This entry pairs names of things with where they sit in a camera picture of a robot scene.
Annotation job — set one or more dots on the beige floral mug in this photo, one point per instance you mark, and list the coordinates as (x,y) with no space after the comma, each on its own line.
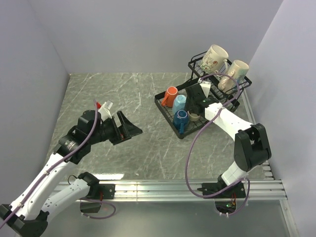
(238,70)

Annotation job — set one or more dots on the green inside floral mug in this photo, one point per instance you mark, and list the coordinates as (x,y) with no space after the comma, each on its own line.
(214,59)

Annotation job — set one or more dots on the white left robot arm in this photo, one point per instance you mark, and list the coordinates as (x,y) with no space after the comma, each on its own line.
(31,212)

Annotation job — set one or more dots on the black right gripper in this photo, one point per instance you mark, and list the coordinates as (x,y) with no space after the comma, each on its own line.
(188,104)

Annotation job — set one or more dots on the aluminium mounting rail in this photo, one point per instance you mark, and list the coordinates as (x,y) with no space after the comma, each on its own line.
(176,190)

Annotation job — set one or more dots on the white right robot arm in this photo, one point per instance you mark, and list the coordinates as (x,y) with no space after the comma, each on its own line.
(251,144)

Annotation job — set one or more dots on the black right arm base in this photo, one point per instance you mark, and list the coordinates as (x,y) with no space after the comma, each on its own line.
(237,191)

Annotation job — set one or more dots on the orange mug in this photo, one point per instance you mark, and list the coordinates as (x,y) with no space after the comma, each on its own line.
(169,97)

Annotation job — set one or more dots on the black wire dish rack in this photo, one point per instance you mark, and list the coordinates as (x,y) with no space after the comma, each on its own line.
(215,92)

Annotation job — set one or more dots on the light blue mug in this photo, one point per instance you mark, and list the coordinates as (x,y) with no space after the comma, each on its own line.
(179,103)

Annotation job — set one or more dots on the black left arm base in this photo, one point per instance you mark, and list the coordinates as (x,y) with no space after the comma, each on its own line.
(103,191)

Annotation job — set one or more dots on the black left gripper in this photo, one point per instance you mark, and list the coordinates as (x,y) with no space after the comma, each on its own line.
(126,131)

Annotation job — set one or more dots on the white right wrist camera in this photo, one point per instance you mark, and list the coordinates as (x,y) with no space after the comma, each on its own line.
(205,85)

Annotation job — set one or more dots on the dark blue handled mug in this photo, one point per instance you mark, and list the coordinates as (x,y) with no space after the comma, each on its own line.
(180,121)

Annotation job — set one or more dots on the stainless steel cup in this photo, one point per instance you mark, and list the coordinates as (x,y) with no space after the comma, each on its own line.
(193,117)

